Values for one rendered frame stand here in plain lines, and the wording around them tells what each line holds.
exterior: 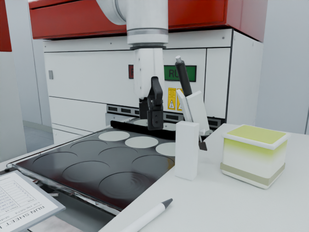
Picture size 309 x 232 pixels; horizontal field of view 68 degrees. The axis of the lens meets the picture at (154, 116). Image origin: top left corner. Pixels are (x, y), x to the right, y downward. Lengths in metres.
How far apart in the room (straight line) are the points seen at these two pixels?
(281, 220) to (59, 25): 0.90
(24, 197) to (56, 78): 0.81
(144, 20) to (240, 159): 0.29
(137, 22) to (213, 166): 0.29
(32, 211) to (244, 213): 0.25
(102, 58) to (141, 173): 0.51
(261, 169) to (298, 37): 1.83
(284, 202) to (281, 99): 1.83
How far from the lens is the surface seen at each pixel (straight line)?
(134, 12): 0.46
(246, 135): 0.36
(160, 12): 0.46
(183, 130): 0.33
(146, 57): 0.44
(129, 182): 0.48
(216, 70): 0.67
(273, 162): 0.35
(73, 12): 0.93
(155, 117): 0.45
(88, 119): 0.99
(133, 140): 0.71
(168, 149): 0.63
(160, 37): 0.46
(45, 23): 1.05
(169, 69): 0.72
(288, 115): 2.17
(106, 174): 0.52
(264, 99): 2.16
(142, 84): 0.44
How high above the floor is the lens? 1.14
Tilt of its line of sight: 14 degrees down
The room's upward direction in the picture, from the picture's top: straight up
